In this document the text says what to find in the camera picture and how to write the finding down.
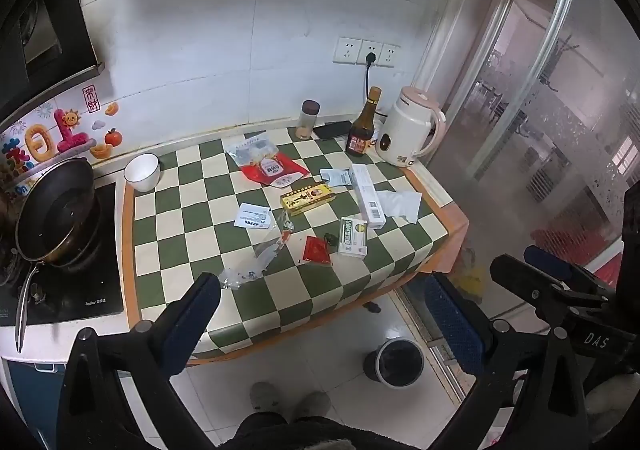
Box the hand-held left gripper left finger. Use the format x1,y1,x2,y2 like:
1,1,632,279
56,271,223,450

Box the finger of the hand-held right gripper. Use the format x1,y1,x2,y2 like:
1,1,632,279
523,244,618,288
489,254,621,326

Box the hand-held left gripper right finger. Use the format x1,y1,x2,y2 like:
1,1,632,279
422,271,596,450

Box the small round trash bin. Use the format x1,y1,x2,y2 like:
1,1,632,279
362,339,426,388

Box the clear plastic wrapper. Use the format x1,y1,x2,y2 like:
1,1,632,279
217,237,282,292

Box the white sachet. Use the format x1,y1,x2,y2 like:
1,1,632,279
234,203,273,229

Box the white tissue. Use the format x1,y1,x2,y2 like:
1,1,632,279
375,190,423,223

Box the clear wrapper orange print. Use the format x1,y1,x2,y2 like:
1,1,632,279
272,210,297,251

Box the green white medicine box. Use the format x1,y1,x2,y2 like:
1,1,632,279
337,217,370,258

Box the red sachet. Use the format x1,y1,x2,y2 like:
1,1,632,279
302,236,332,267

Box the long white box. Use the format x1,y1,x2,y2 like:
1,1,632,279
348,163,387,230

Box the yellow box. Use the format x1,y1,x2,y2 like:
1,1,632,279
280,183,335,216

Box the red snack packet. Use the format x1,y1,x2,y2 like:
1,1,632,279
240,153,311,189

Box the clear plastic bag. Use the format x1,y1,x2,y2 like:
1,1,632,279
222,131,279,166

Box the light blue packet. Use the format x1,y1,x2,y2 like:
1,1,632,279
320,169,355,187

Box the person's right forearm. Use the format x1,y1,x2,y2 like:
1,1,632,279
585,372,640,436

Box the red plastic basket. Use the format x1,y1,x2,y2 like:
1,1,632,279
532,225,626,281

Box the yellow bag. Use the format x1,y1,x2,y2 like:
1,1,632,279
457,250,486,303

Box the grey slipper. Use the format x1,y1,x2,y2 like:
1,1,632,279
250,381,281,413
292,391,332,418

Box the black cooktop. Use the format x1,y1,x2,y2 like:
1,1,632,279
0,180,125,328

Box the frosted glass sliding door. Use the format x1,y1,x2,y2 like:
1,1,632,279
425,0,640,281

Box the green white checkered tablecloth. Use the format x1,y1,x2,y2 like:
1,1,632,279
116,125,471,367

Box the white bowl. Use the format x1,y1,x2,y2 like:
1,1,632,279
124,153,161,192

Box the person's dark clothing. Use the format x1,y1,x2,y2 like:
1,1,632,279
235,410,451,450

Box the dining table with chairs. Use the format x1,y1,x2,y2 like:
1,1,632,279
470,75,508,123

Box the blue base cabinet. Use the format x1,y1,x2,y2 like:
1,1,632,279
5,360,66,436

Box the dark frying pan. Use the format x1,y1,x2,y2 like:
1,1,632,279
14,157,103,353

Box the white pink electric kettle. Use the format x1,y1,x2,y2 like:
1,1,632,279
375,86,447,168

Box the dark sauce bottle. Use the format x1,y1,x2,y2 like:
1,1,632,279
346,86,383,155

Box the black phone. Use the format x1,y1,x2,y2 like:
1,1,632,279
313,121,353,141

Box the spice jar brown lid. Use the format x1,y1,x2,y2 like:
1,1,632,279
296,100,321,140

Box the black range hood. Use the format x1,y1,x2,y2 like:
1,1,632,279
0,0,106,126

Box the colourful wall stickers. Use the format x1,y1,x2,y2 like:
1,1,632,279
0,85,123,191

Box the white wall outlet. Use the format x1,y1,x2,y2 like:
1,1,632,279
334,37,364,64
376,43,402,68
357,40,383,66

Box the black plug cable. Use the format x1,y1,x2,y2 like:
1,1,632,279
361,50,379,107

